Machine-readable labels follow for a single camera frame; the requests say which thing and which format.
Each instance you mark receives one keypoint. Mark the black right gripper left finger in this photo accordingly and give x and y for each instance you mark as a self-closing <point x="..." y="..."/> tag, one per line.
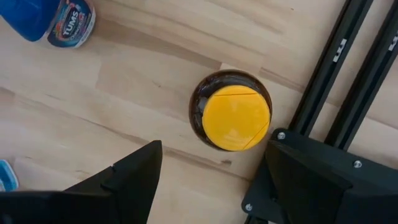
<point x="133" y="186"/>

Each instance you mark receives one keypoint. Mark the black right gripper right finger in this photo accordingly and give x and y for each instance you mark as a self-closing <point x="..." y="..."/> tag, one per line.
<point x="298" y="193"/>

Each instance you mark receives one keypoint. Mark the brown bottle yellow cap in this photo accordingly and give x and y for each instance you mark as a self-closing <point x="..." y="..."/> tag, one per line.
<point x="231" y="115"/>

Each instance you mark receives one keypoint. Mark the white bottle blue-striped label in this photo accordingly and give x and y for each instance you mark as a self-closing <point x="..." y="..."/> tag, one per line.
<point x="7" y="175"/>

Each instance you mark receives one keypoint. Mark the blue-capped Tums bottle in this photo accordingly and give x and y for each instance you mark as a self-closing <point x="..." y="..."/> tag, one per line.
<point x="53" y="21"/>

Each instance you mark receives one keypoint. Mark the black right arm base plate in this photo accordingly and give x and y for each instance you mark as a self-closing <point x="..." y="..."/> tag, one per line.
<point x="311" y="152"/>

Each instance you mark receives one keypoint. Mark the black aluminium table frame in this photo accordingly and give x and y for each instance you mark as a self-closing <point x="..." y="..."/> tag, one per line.
<point x="323" y="81"/>

